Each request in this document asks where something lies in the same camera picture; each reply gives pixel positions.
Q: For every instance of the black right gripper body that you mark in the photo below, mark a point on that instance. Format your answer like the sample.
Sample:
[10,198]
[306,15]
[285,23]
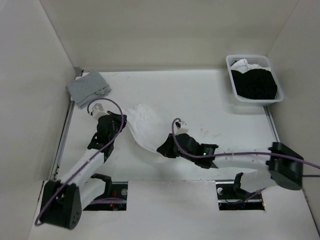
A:
[192,159]

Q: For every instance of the white tank top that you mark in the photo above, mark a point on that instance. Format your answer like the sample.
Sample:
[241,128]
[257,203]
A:
[147,127]

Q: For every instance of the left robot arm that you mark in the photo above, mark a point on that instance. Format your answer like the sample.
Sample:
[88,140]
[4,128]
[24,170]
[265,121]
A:
[64,199]

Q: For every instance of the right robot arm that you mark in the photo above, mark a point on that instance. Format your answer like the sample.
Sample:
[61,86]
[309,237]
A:
[278,165]

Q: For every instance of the folded grey tank top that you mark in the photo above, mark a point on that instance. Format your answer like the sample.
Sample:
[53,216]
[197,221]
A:
[88,88]

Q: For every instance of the black tank top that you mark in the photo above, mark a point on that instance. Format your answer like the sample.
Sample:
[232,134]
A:
[255,84]

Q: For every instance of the white plastic basket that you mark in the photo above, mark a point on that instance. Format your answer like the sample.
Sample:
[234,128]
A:
[253,59]

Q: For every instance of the white garment in basket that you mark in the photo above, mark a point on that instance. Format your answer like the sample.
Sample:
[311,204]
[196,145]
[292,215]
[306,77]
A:
[243,66]

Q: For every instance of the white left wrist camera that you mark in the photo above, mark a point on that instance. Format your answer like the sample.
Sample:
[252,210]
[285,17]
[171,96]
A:
[98,111]

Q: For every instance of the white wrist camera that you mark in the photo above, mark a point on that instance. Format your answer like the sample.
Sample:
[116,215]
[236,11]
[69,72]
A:
[180,127]
[98,111]

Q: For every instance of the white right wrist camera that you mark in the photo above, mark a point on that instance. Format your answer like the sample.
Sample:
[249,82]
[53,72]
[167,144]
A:
[180,127]

